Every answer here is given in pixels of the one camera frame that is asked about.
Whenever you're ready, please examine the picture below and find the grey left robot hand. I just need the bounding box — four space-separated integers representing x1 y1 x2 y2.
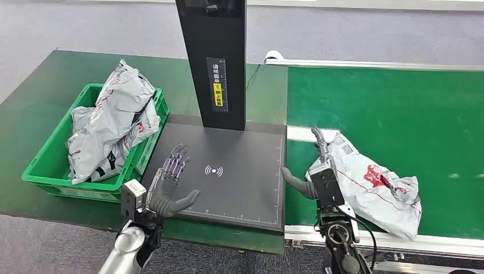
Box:
145 143 201 219

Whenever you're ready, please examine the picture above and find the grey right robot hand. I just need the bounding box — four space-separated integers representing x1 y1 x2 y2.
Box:
281 126 337 200

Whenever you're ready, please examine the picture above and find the white package with red print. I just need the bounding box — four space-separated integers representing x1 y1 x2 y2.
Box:
305 132 423 241

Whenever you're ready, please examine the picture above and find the white package with small logo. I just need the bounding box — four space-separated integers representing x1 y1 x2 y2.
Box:
90 99 162 183

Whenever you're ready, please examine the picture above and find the large white grey package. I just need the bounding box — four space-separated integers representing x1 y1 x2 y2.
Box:
68 59 156 180

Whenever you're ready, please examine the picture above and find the small white grey package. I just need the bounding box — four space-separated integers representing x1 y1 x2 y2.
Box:
71 106 96 135

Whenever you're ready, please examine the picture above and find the green conveyor belt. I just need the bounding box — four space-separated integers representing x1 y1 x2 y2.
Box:
284 66 484 240

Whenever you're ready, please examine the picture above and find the black scanner platform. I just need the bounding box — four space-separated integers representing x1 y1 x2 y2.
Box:
140 114 287 232

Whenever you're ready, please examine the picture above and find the green plastic crate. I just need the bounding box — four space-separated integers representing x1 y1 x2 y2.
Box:
21 83 170 204

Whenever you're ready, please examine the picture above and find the black yellow ruler label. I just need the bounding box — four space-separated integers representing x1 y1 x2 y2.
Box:
206 57 229 113

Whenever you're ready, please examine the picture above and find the black scanner column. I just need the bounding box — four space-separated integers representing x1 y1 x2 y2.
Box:
175 0 247 131

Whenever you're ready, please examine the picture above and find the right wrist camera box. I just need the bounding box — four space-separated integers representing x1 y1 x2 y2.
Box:
305 162 346 211

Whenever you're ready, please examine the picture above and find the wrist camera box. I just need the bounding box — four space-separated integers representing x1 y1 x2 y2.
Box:
305 162 346 211
120 179 148 223

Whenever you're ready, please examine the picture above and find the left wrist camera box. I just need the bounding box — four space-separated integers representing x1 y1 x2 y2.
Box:
120 179 148 223

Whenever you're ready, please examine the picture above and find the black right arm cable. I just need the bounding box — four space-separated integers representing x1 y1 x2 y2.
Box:
330 196 378 272

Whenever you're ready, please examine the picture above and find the thin black cable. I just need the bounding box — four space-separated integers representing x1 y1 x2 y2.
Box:
245 64 262 92

